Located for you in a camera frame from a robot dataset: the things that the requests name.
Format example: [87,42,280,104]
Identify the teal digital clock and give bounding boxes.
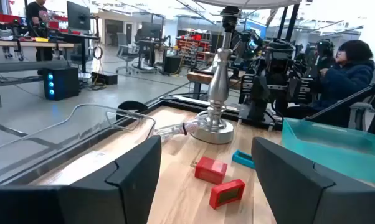
[231,149,255,170]

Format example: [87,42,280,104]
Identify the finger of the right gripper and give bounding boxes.
[248,76,270,123]
[283,77,301,106]

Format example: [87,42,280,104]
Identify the person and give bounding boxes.
[25,0,56,75]
[283,39,375,128]

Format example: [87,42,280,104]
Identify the wooden workbench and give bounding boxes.
[0,39,75,108]

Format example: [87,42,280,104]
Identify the silver table lamp white shade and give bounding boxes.
[191,0,302,145]

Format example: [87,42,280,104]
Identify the black computer monitor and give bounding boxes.
[140,21,163,40]
[66,1,92,32]

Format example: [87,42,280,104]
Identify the blue screen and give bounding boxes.
[244,18,268,40]

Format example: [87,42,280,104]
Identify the red parts shelf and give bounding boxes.
[176,30,212,63]

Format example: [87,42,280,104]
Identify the black desk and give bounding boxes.
[49,30,101,74]

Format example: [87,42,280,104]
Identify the translucent teal plastic tray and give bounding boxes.
[282,117,375,187]

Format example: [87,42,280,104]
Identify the grey office chair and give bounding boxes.
[115,32,138,75]

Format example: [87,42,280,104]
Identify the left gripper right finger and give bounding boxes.
[250,136,375,224]

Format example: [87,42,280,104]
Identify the computer tower blue lights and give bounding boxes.
[42,67,80,101]

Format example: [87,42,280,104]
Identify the black computer tower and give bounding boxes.
[163,55,183,75]

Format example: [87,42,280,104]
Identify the black floor box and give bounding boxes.
[91,71,118,86]

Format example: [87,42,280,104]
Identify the clear plastic bin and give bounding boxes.
[0,103,157,187]

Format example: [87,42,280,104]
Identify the wooden side table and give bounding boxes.
[186,70,241,100]

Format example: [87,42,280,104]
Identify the black metal stand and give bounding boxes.
[304,77,375,139]

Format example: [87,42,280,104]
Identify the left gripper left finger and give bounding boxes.
[0,135,163,224]

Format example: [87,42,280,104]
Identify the red digital clock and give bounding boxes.
[209,179,246,210]
[194,156,229,185]

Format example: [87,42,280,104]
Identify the white lamp power cord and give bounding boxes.
[154,119,209,142]

